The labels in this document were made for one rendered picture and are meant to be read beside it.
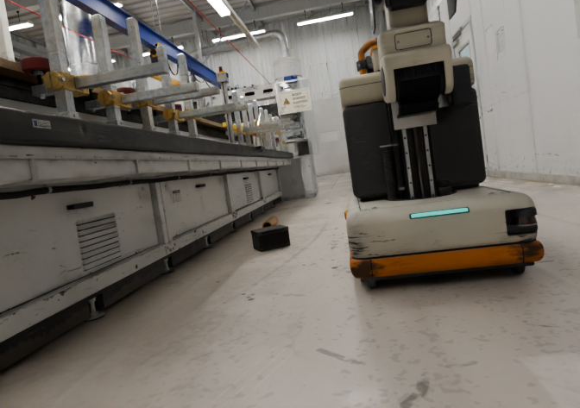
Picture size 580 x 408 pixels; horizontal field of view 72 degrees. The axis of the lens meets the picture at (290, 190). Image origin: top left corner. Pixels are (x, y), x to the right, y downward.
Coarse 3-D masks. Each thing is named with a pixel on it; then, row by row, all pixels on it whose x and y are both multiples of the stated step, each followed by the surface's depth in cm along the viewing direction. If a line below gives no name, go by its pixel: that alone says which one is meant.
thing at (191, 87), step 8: (160, 88) 143; (168, 88) 143; (176, 88) 142; (184, 88) 142; (192, 88) 142; (128, 96) 145; (136, 96) 145; (144, 96) 144; (152, 96) 144; (160, 96) 143; (168, 96) 145; (88, 104) 147; (96, 104) 147
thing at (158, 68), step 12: (108, 72) 119; (120, 72) 119; (132, 72) 118; (144, 72) 117; (156, 72) 117; (168, 72) 119; (84, 84) 120; (96, 84) 120; (108, 84) 122; (36, 96) 124
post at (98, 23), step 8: (96, 16) 140; (96, 24) 140; (104, 24) 143; (96, 32) 141; (104, 32) 142; (96, 40) 141; (104, 40) 141; (96, 48) 141; (104, 48) 141; (104, 56) 141; (104, 64) 141; (112, 64) 144; (104, 88) 142; (112, 88) 142; (112, 112) 142; (120, 112) 145; (112, 120) 142; (120, 120) 144
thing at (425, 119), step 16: (432, 64) 133; (464, 64) 144; (400, 80) 135; (416, 80) 133; (432, 80) 133; (464, 80) 144; (400, 96) 137; (416, 96) 137; (432, 96) 137; (464, 96) 144; (400, 112) 143; (416, 112) 141; (432, 112) 153; (400, 128) 155
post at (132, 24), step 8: (128, 24) 165; (136, 24) 166; (128, 32) 165; (136, 32) 165; (136, 40) 165; (136, 48) 165; (136, 56) 165; (136, 64) 165; (144, 64) 169; (136, 80) 166; (144, 80) 167; (136, 88) 166; (144, 88) 166; (144, 112) 166; (144, 120) 167; (152, 120) 169
